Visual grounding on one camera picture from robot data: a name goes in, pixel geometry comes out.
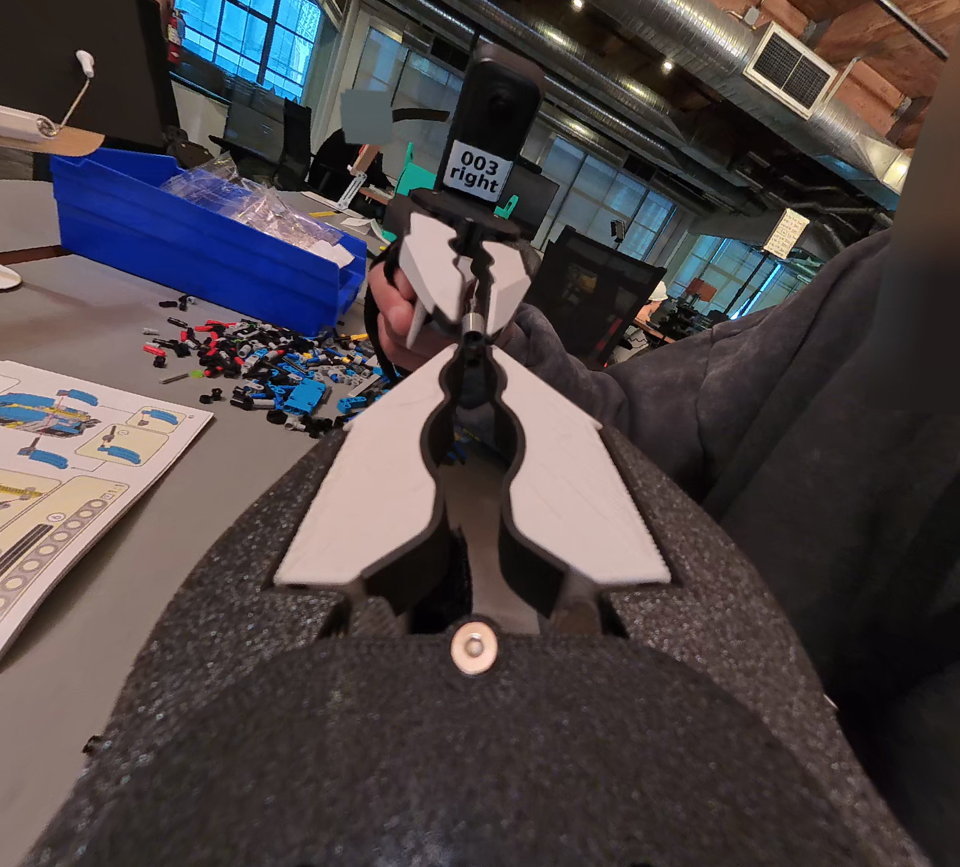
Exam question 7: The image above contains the black monitor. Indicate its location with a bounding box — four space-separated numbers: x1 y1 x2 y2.
516 169 561 240

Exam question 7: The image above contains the blue plastic bin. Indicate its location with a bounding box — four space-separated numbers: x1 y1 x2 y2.
51 147 369 339

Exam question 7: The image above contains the black partition board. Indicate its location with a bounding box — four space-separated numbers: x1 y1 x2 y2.
0 0 181 152

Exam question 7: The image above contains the building instruction booklet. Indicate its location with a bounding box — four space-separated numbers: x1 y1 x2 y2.
0 359 216 658

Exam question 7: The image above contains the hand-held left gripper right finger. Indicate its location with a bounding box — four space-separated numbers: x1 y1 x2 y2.
484 345 674 589

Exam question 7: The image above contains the person's right hand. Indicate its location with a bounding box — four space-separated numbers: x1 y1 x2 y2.
367 269 451 373

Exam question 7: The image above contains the pile of building block parts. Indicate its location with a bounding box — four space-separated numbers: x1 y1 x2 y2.
142 293 393 437

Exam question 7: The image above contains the grey desk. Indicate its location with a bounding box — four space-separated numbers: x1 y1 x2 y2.
0 178 481 846

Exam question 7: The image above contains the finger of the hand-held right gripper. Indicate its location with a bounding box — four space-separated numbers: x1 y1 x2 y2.
397 214 471 332
483 244 531 339

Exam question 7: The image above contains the heap of clear plastic bags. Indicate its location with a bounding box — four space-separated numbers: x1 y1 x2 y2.
159 158 355 270

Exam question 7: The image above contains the white tipped thin wire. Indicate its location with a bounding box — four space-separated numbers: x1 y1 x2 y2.
48 49 97 135

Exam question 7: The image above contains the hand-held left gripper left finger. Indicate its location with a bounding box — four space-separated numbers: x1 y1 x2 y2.
273 344 459 592

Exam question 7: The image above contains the white wall chart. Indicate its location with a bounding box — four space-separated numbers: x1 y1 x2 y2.
763 207 813 261

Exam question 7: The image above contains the white desk lamp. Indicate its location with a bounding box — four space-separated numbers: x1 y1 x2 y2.
0 105 60 292

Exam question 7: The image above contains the black mesh office chair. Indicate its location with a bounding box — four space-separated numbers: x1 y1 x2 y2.
528 225 669 371

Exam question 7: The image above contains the light wooden stand panel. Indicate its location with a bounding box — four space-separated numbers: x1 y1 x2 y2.
343 145 385 210

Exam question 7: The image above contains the teal green panel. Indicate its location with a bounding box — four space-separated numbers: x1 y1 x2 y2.
390 141 521 247

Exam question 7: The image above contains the white air vent grille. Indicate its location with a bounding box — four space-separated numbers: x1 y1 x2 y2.
742 21 841 120

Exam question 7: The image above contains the wooden table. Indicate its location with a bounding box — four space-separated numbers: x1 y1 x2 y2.
52 128 106 160

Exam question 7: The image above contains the person's right forearm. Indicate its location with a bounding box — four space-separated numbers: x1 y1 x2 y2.
510 303 633 435

